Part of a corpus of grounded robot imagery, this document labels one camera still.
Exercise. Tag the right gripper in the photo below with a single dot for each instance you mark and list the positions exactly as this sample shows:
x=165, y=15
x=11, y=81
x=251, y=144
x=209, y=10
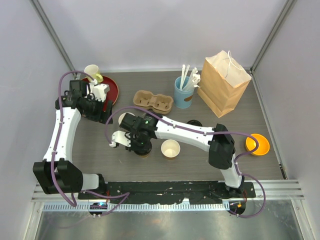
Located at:
x=130, y=136

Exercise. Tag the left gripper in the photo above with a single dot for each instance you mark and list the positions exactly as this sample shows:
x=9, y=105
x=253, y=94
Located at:
x=101, y=116

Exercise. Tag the stack of paper cups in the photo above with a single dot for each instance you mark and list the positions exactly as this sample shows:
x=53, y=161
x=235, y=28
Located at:
x=122, y=117

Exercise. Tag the black lid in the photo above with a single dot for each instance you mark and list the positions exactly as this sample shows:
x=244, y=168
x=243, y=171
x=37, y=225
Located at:
x=141, y=148

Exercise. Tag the paper cup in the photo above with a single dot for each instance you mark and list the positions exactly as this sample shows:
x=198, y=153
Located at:
x=145, y=155
x=170, y=149

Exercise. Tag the stack of black lids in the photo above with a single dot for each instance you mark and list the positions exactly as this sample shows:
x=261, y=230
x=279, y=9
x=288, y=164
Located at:
x=194, y=122

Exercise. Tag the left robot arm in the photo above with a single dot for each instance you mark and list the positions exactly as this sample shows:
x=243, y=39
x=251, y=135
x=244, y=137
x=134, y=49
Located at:
x=57, y=168

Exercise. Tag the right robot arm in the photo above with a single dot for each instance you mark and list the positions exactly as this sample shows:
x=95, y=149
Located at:
x=219, y=146

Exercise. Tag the red round tray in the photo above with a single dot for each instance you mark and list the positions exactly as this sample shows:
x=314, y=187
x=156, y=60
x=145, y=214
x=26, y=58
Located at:
x=111, y=95

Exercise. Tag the cardboard cup carrier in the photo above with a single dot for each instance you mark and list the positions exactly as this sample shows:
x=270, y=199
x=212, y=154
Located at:
x=158, y=103

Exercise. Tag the yellow mug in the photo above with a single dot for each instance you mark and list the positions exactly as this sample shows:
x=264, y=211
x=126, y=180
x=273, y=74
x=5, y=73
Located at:
x=94, y=71

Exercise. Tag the blue straw holder cup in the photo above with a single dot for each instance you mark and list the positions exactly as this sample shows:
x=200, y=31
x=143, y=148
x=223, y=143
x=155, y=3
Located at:
x=182, y=99

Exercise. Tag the brown paper bag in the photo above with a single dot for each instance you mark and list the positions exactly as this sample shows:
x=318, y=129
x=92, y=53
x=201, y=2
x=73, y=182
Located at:
x=223, y=81

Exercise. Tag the orange bowl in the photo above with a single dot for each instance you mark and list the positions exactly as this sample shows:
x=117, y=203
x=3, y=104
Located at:
x=263, y=144

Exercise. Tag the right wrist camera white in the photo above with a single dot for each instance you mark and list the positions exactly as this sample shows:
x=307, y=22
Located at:
x=120, y=138

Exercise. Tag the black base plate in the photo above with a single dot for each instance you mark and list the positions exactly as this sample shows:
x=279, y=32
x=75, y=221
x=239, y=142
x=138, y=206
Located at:
x=174, y=192

